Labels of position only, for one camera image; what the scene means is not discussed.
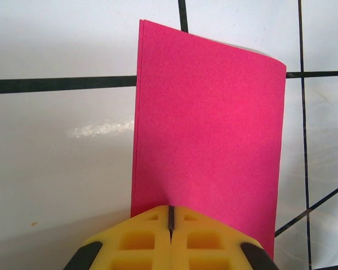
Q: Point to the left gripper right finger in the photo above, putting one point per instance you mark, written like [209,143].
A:
[205,239]

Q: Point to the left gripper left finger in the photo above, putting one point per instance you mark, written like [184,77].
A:
[135,239]

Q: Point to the magenta cloth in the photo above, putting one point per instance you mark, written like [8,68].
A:
[208,126]

